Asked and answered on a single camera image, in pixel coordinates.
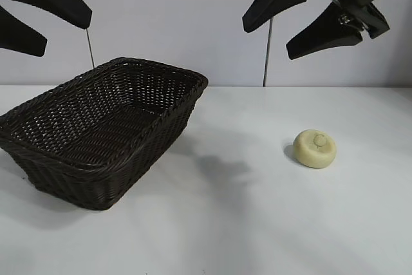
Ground pale yellow egg yolk pastry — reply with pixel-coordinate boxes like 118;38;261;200
292;129;338;169

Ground dark brown woven basket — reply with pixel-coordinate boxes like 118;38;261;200
0;57;209;211

